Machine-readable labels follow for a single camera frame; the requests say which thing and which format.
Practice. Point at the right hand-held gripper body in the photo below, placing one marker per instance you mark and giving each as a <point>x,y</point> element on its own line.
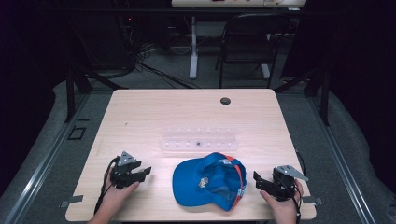
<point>285,182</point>

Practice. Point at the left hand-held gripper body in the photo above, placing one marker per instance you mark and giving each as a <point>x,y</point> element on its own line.
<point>123,171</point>

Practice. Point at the blue baseball cap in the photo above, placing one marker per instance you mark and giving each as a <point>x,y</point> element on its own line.
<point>211,182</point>

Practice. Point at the clear acrylic rack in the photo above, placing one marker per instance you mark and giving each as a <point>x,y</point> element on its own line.
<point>199,140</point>

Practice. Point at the person's left hand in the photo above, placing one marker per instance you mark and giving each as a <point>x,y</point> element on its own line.
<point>120,193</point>

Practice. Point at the person's right hand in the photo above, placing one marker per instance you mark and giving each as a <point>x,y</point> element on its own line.
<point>284,207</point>

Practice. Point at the black table grommet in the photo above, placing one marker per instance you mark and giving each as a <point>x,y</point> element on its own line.
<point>225,100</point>

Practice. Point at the black metal stand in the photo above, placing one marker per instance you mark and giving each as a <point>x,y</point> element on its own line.
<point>311,87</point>
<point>81,84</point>

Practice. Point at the white desk leg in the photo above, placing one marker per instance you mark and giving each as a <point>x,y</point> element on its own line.
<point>194,49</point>

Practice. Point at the black folding chair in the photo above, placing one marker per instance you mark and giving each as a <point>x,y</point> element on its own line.
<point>249,46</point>

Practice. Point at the white desk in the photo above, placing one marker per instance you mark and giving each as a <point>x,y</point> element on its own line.
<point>238,2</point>

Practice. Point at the grey table bracket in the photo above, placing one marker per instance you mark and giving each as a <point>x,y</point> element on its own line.
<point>71,200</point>
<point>313,200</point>

